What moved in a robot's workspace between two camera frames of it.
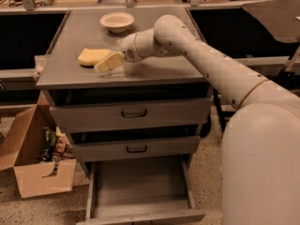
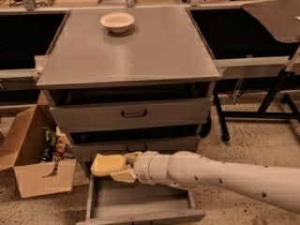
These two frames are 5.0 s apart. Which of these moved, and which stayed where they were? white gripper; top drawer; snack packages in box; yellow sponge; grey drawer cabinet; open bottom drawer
Moved: yellow sponge; white gripper
Stayed: top drawer; grey drawer cabinet; snack packages in box; open bottom drawer
